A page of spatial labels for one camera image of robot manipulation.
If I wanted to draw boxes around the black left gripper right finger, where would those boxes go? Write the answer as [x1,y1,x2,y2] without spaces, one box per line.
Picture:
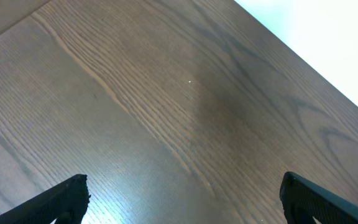
[280,172,358,224]

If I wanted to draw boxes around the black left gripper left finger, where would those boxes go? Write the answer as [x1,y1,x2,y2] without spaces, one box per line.
[0,174,91,224]

